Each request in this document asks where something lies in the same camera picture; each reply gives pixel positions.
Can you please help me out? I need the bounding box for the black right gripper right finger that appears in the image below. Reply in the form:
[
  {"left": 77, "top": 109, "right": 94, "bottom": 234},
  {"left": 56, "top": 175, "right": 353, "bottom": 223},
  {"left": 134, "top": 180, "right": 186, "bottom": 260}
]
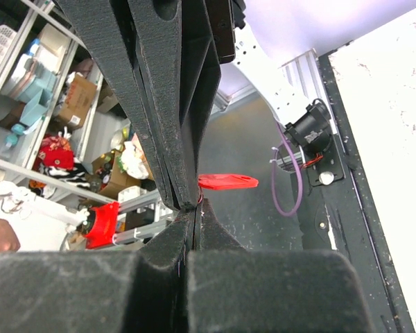
[{"left": 187, "top": 200, "right": 373, "bottom": 332}]

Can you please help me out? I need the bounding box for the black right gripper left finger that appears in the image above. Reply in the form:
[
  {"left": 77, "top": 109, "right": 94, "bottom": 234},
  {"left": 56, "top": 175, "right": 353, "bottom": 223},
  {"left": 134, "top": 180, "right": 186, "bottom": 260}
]
[{"left": 0, "top": 210, "right": 194, "bottom": 332}]

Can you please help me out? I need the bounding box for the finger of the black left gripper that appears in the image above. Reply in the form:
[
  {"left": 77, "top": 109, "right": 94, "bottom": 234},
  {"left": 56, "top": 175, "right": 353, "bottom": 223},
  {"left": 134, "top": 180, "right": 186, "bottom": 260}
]
[
  {"left": 58, "top": 1, "right": 179, "bottom": 210},
  {"left": 128, "top": 1, "right": 234, "bottom": 210}
]

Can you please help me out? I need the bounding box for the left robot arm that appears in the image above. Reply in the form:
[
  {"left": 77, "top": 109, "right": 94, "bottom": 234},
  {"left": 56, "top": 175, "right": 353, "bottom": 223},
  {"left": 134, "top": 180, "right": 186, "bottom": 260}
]
[{"left": 59, "top": 1, "right": 310, "bottom": 211}]

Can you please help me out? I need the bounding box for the white storage shelf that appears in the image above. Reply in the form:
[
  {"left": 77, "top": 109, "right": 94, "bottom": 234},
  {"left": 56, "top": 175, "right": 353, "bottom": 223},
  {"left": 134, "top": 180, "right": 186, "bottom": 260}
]
[{"left": 0, "top": 1, "right": 129, "bottom": 205}]

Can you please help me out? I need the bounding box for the white red teleoperation handle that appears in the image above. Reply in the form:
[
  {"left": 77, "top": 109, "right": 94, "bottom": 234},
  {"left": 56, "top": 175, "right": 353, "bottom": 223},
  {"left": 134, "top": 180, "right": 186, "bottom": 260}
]
[{"left": 0, "top": 181, "right": 119, "bottom": 252}]

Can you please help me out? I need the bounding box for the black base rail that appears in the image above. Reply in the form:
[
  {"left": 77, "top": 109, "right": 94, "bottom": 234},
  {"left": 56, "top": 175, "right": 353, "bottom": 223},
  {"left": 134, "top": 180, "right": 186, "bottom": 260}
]
[{"left": 295, "top": 51, "right": 415, "bottom": 332}]

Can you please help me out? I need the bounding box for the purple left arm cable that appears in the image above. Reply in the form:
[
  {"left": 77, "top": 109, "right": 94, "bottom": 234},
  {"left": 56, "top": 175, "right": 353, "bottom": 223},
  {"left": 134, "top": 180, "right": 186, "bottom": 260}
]
[{"left": 270, "top": 121, "right": 304, "bottom": 218}]

